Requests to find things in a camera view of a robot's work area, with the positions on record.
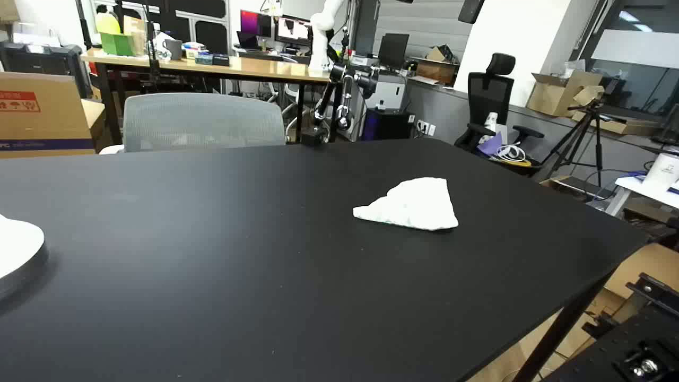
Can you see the grey mesh chair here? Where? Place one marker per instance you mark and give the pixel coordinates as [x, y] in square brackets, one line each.
[203, 121]

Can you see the white shelf with papers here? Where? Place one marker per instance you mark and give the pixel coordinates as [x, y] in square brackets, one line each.
[654, 180]

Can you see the purple bag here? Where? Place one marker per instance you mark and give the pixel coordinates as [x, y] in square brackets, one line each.
[489, 144]

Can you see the green and yellow bin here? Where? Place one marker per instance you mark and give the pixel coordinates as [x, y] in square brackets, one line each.
[115, 43]

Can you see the large black display panel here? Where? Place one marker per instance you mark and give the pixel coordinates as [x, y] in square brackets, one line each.
[193, 25]

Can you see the white plate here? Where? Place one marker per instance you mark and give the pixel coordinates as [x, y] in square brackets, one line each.
[13, 245]

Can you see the black office chair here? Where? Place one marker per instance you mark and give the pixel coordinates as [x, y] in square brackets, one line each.
[490, 91]

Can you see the white spray bottle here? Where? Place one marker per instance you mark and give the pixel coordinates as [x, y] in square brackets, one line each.
[490, 123]

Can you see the black metal frame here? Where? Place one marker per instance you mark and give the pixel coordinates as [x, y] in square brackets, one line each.
[637, 340]

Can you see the white cloth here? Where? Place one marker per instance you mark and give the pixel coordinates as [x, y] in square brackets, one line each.
[415, 205]

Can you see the open cardboard box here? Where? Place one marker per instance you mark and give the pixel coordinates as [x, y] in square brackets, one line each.
[554, 97]

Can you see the black camera tripod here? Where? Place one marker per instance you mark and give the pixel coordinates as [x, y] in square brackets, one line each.
[597, 135]

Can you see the small computer monitor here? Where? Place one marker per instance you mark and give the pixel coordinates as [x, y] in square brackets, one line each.
[255, 26]

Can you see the cardboard box with red label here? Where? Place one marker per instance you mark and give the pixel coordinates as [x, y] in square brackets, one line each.
[39, 114]

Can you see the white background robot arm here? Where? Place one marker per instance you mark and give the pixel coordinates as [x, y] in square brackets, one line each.
[322, 39]

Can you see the long wooden desk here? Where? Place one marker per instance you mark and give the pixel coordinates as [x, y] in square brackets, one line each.
[241, 67]

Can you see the small brown cardboard box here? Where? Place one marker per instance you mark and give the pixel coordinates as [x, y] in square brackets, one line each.
[435, 68]

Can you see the dark monitor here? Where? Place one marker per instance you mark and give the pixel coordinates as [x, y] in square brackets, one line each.
[393, 49]

